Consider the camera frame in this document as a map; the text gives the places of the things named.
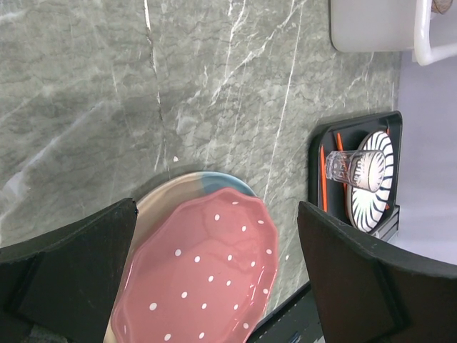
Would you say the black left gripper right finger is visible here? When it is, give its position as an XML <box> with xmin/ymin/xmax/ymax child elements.
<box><xmin>297</xmin><ymin>202</ymin><xmax>456</xmax><ymax>342</ymax></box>

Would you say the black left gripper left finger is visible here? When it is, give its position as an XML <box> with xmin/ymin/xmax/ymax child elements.
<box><xmin>1</xmin><ymin>198</ymin><xmax>138</xmax><ymax>342</ymax></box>

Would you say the light blue plate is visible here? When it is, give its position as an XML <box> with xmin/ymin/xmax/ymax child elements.
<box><xmin>104</xmin><ymin>173</ymin><xmax>256</xmax><ymax>342</ymax></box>

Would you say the pink scalloped plate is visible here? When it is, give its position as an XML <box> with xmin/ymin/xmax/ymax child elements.
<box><xmin>111</xmin><ymin>188</ymin><xmax>278</xmax><ymax>342</ymax></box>

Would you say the orange utensil under arm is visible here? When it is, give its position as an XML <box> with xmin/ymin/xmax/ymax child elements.
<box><xmin>336</xmin><ymin>132</ymin><xmax>347</xmax><ymax>193</ymax></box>

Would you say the white plastic bin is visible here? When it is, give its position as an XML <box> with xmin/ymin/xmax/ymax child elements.
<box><xmin>329</xmin><ymin>0</ymin><xmax>456</xmax><ymax>66</ymax></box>

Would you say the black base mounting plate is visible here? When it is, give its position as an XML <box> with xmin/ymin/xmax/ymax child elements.
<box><xmin>247</xmin><ymin>282</ymin><xmax>325</xmax><ymax>343</ymax></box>

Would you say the white plate with blue stripes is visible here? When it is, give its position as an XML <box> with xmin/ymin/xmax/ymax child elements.
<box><xmin>346</xmin><ymin>131</ymin><xmax>394</xmax><ymax>233</ymax></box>

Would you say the clear plastic cup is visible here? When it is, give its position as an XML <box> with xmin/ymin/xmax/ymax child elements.
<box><xmin>325</xmin><ymin>150</ymin><xmax>386</xmax><ymax>192</ymax></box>

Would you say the black serving tray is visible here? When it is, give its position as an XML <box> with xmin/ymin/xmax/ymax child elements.
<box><xmin>308</xmin><ymin>111</ymin><xmax>403</xmax><ymax>241</ymax></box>

